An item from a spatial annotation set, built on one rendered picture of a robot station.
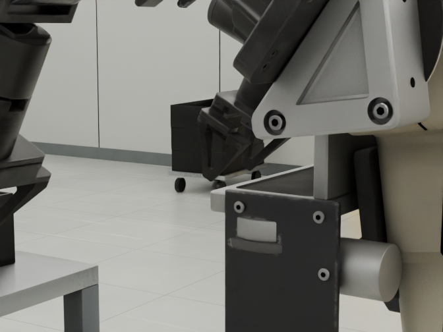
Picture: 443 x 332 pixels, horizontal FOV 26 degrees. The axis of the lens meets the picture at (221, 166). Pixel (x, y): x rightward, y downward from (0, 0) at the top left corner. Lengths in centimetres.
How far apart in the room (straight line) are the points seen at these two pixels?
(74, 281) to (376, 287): 82
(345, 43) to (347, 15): 2
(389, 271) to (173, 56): 694
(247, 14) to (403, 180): 22
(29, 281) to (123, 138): 658
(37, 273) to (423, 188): 85
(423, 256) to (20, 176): 33
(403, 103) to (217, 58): 685
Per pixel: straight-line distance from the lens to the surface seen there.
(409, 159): 73
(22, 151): 81
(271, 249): 74
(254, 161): 120
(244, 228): 75
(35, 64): 75
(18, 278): 145
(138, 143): 790
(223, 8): 113
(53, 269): 149
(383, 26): 56
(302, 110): 58
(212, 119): 110
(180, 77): 760
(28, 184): 83
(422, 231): 74
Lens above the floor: 118
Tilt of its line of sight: 9 degrees down
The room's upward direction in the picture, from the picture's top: straight up
